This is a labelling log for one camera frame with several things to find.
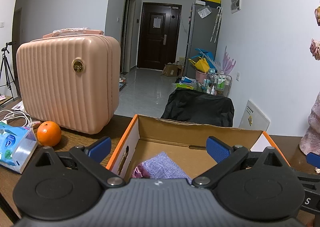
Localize purple drawstring pouch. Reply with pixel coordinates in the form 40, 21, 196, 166
141, 151, 193, 184

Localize hanging folded umbrella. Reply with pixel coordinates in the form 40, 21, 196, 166
210, 6, 222, 43

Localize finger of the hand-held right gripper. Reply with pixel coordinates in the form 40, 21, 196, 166
292, 169, 320, 189
306, 152, 320, 169

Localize brown floor carton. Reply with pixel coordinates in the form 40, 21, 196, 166
162, 63, 183, 78

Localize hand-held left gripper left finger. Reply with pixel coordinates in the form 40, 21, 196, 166
25, 136, 125, 189

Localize red cardboard box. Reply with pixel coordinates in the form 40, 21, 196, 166
105, 114, 292, 185

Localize dark entrance door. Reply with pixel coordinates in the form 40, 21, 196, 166
137, 2, 182, 71

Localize side room door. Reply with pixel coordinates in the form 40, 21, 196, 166
120, 0, 137, 74

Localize yellow bag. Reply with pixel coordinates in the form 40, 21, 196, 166
188, 58, 210, 73

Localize clear plastic sleeve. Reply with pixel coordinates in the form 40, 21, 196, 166
196, 6, 212, 18

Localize black tripod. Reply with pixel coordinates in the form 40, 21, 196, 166
0, 41, 22, 104

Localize pink satin pouch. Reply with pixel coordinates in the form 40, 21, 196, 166
132, 163, 152, 179

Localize mottled pink vase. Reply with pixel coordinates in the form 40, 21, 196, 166
299, 92, 320, 155

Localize blue tissue pack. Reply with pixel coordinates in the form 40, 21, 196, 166
0, 121, 38, 174

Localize bunch of dried roses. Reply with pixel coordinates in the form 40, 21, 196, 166
310, 0, 320, 61

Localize orange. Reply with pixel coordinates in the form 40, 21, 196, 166
37, 121, 62, 147

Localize white board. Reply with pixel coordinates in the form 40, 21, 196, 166
239, 99, 271, 135

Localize grey fridge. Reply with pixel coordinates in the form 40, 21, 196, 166
184, 2, 220, 78

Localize purple wall decoration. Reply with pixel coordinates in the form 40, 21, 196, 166
220, 46, 237, 75

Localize pink ribbed suitcase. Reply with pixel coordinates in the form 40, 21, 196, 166
16, 27, 121, 134

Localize blue folded item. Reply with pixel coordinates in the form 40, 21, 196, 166
195, 48, 215, 64

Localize white cables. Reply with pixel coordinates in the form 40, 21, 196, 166
0, 110, 40, 129

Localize white wall panel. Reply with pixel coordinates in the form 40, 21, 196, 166
230, 0, 242, 14

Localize pink bucket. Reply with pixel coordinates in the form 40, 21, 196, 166
195, 68, 209, 85

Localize wire trolley with bottles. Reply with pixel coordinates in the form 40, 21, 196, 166
202, 68, 232, 98

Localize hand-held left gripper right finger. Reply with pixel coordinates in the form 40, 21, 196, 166
191, 136, 292, 189

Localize yellow black box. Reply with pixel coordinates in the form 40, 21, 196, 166
201, 0, 222, 8

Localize floor packets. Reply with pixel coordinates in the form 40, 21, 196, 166
175, 77, 198, 90

